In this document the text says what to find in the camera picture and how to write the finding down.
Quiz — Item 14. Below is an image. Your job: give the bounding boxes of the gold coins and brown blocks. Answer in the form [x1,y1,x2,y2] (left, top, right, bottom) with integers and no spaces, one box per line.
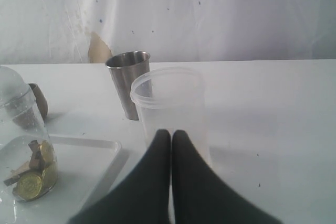
[2,140,58,201]

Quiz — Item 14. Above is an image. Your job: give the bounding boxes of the clear plastic measuring tumbler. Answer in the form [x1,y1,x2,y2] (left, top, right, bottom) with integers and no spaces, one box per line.
[1,98,52,201]

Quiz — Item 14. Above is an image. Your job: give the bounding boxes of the brown wooden cup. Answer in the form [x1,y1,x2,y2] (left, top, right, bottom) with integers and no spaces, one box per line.
[13,83,48,130]

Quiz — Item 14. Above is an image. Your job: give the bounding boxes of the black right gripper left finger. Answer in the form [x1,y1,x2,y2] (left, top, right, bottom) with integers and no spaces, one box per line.
[69,129,171,223]

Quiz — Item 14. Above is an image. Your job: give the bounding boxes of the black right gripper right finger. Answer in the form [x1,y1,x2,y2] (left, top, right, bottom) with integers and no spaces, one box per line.
[171,130,281,223]

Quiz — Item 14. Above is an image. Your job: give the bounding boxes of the clear dome strainer lid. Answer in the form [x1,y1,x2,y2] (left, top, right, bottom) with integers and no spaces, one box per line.
[1,65,35,108]

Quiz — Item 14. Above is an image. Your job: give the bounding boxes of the translucent plastic container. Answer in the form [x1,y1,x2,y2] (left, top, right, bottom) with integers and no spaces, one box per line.
[130,67,211,163]

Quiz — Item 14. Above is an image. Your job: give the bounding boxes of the white backdrop sheet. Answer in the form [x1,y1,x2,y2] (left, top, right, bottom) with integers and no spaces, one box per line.
[1,0,335,64]

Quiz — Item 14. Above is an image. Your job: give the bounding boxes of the white rectangular tray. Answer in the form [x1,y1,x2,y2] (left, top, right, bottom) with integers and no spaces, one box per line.
[1,135,122,223]

